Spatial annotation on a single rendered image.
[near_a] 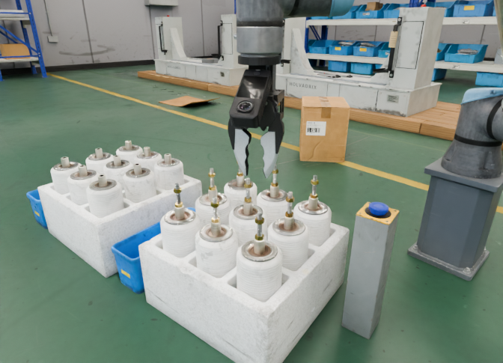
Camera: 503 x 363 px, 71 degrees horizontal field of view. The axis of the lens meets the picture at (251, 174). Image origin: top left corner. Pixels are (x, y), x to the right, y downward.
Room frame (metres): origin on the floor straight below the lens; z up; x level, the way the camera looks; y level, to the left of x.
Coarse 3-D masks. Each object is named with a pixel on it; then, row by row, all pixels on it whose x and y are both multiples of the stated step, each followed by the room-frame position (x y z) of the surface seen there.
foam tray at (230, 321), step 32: (160, 256) 0.69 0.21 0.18; (192, 256) 0.69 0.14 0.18; (320, 256) 0.69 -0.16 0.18; (160, 288) 0.69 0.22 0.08; (192, 288) 0.62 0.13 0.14; (224, 288) 0.58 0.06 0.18; (288, 288) 0.58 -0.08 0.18; (320, 288) 0.68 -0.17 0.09; (192, 320) 0.62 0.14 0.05; (224, 320) 0.56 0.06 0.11; (256, 320) 0.51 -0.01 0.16; (288, 320) 0.56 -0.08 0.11; (224, 352) 0.57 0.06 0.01; (256, 352) 0.51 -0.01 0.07; (288, 352) 0.57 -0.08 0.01
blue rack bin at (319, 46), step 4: (316, 40) 6.63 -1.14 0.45; (320, 40) 6.71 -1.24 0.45; (324, 40) 6.78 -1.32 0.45; (328, 40) 6.77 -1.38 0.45; (332, 40) 6.70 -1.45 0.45; (336, 40) 6.40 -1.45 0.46; (316, 44) 6.61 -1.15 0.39; (320, 44) 6.71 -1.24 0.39; (324, 44) 6.78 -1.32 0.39; (328, 44) 6.76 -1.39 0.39; (312, 48) 6.42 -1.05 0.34; (316, 48) 6.37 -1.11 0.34; (320, 48) 6.29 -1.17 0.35; (324, 48) 6.23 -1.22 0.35; (328, 48) 6.27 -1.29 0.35; (312, 52) 6.43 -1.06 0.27; (316, 52) 6.37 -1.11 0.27; (320, 52) 6.30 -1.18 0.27; (324, 52) 6.25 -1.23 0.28; (328, 52) 6.28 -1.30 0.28
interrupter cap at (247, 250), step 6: (252, 240) 0.64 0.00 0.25; (246, 246) 0.62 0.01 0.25; (252, 246) 0.62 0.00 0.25; (270, 246) 0.62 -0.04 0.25; (246, 252) 0.60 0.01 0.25; (252, 252) 0.60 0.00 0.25; (264, 252) 0.60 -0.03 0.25; (270, 252) 0.60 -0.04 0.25; (276, 252) 0.60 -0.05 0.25; (246, 258) 0.58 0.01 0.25; (252, 258) 0.58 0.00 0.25; (258, 258) 0.58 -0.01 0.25; (264, 258) 0.58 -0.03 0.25; (270, 258) 0.58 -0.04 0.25
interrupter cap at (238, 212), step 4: (252, 204) 0.80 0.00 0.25; (236, 208) 0.78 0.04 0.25; (240, 208) 0.79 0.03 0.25; (252, 208) 0.79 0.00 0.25; (256, 208) 0.78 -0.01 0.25; (260, 208) 0.78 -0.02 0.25; (236, 212) 0.77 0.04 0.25; (240, 212) 0.77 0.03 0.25; (252, 212) 0.77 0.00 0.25; (256, 212) 0.77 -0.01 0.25; (236, 216) 0.75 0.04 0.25; (240, 216) 0.74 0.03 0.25; (244, 216) 0.74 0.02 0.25; (248, 216) 0.74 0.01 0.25; (252, 216) 0.74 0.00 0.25; (256, 216) 0.74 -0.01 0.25
